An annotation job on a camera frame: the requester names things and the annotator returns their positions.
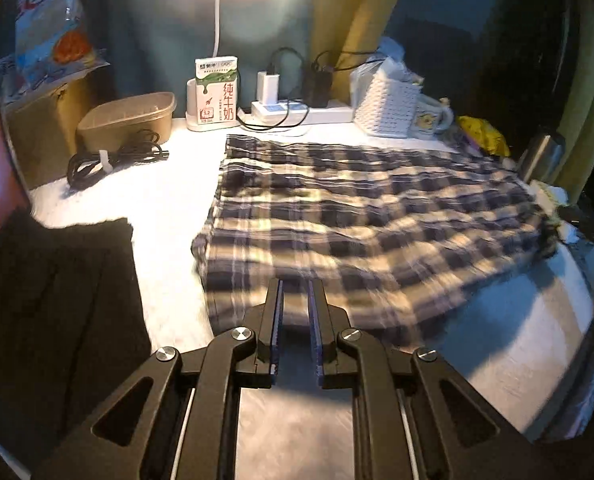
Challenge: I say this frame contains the snack bag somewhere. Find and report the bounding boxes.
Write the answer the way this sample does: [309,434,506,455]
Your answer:
[14,0,110,86]

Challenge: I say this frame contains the yellow curtain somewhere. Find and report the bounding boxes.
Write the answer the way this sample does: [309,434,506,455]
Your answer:
[309,0,408,106]
[552,10,594,206]

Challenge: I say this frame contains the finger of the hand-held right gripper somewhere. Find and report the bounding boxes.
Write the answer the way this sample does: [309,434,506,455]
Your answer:
[557,203,594,233]

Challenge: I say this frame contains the black folded cloth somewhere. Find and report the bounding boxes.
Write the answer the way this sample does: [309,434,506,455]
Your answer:
[0,217,153,441]

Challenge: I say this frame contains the white desk lamp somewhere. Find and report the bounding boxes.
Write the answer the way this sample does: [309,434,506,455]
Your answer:
[164,0,298,132]

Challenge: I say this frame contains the brown cardboard box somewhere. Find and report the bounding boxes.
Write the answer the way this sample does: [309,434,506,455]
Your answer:
[4,80,98,191]

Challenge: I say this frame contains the milk carton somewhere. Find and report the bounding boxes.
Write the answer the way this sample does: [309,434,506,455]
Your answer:
[194,56,239,123]

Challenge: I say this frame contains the white cartoon mug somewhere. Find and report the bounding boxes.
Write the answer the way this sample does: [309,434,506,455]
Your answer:
[412,95,455,141]

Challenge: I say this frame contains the clear plastic bag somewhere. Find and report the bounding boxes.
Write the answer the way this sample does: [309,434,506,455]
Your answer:
[349,37,408,106]

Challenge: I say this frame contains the black power adapter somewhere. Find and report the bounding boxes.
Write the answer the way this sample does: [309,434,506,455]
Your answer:
[304,67,332,108]

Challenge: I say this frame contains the white charger plug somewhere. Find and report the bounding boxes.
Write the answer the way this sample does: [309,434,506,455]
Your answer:
[257,71,281,106]

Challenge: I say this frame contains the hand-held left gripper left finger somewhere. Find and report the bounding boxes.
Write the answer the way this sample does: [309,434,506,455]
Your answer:
[32,277,284,480]

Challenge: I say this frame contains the white perforated basket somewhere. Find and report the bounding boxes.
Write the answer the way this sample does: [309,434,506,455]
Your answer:
[353,71,423,138]

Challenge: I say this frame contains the white textured tablecloth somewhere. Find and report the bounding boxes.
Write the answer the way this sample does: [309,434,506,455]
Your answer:
[0,117,594,461]

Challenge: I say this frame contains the coiled black cable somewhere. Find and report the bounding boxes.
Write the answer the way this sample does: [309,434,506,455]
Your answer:
[67,130,172,191]

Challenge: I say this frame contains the white power strip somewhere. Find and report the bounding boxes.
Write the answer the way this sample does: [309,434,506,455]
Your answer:
[249,99,355,126]

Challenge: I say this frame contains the plaid pants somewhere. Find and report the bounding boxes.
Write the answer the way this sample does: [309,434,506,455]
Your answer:
[191,134,560,346]

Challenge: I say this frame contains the grey curtain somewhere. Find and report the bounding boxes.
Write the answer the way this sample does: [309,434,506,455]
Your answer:
[79,0,318,121]

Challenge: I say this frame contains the steel thermos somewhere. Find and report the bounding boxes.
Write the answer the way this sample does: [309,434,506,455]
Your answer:
[520,130,565,186]

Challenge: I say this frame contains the brown plastic food container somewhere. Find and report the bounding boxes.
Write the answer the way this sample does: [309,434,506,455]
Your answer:
[77,91,178,148]

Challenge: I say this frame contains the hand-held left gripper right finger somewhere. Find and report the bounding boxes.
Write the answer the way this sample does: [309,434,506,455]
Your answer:
[307,277,553,480]

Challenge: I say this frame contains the yellow plastic bag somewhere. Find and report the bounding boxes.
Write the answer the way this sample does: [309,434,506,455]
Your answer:
[457,116,510,158]

